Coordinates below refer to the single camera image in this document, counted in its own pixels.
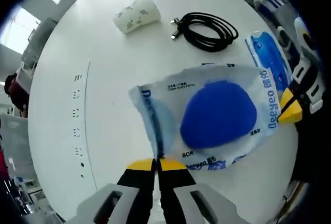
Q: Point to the blue tissue pack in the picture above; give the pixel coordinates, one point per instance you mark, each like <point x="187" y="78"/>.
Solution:
<point x="269" y="53"/>

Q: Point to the white table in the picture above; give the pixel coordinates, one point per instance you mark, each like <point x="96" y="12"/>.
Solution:
<point x="116" y="58"/>

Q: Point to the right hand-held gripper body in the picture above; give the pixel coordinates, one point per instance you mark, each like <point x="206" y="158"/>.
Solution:
<point x="299" y="27"/>

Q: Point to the large Deeyeo wet wipes pack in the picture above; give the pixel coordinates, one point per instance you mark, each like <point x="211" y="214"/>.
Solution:
<point x="219" y="112"/>

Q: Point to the person's dark clothing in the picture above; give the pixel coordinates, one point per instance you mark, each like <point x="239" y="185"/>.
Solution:
<point x="310" y="151"/>

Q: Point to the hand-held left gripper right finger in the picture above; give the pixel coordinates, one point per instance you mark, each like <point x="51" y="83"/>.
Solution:
<point x="175" y="195"/>

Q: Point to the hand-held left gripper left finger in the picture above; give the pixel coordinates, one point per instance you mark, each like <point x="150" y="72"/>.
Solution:
<point x="134" y="195"/>

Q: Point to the printed paper cup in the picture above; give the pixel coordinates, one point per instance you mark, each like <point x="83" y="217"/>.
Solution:
<point x="137" y="14"/>

